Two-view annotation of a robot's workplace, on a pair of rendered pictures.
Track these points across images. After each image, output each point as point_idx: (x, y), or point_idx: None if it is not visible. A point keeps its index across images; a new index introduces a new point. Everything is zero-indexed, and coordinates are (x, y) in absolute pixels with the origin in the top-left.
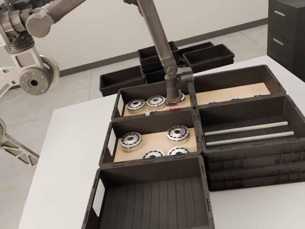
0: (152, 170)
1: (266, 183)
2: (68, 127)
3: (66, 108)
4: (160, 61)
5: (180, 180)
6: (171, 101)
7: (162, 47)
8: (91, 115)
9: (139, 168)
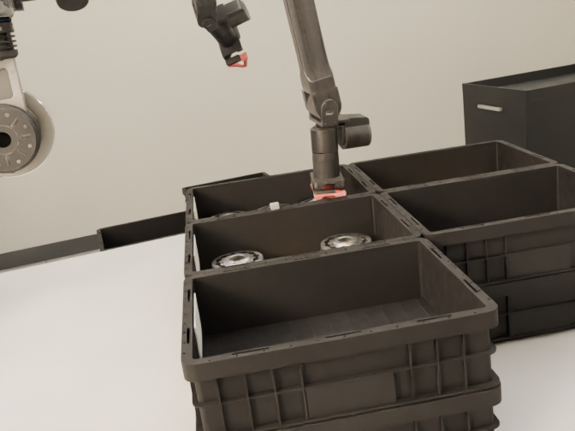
0: (314, 279)
1: (555, 324)
2: (43, 298)
3: (26, 270)
4: (304, 94)
5: (376, 307)
6: (325, 181)
7: (315, 55)
8: (100, 274)
9: (286, 275)
